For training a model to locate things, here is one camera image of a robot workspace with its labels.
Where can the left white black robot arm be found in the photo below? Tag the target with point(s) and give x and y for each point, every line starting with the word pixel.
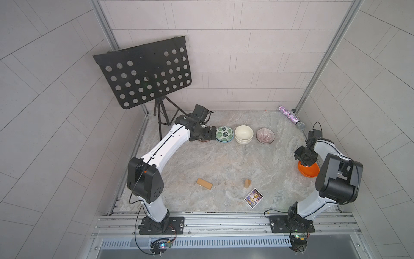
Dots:
pixel 144 174

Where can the orange bowl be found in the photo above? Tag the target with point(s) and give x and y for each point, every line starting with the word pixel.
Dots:
pixel 309 171

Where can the wooden rectangular block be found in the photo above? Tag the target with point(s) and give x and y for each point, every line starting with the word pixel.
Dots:
pixel 204 183

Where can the purple glitter tube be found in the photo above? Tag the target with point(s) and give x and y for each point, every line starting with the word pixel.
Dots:
pixel 292 117

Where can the aluminium mounting rail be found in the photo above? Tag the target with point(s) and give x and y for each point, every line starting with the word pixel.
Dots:
pixel 123 225

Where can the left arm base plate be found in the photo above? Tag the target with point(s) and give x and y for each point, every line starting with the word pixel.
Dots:
pixel 170 225

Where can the small wooden cylinder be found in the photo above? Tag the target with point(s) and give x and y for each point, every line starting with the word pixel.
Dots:
pixel 247 183

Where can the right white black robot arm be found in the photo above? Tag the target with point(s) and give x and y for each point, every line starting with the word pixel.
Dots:
pixel 337 182

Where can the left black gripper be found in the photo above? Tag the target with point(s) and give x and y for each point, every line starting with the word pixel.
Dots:
pixel 208 133

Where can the right green circuit board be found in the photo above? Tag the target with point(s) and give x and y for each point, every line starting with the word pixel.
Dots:
pixel 298 244

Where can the black perforated music stand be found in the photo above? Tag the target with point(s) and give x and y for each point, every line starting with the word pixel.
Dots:
pixel 146 72

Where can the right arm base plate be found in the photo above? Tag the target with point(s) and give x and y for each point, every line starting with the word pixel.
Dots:
pixel 286 224

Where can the left green circuit board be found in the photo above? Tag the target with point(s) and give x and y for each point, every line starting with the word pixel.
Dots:
pixel 159 246

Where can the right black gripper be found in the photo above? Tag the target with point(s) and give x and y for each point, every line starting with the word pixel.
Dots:
pixel 296 155

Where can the purple playing card box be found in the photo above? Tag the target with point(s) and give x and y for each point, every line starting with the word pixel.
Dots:
pixel 253 198

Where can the purple striped bowl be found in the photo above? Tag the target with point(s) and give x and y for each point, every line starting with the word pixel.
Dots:
pixel 265 136

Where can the green leaf bowl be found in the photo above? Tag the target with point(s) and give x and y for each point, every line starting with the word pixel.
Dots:
pixel 224 141
pixel 224 133

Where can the green circuit board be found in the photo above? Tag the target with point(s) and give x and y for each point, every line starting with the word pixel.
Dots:
pixel 298 244
pixel 159 246

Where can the cream bowl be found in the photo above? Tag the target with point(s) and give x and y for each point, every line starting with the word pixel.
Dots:
pixel 243 142
pixel 244 132

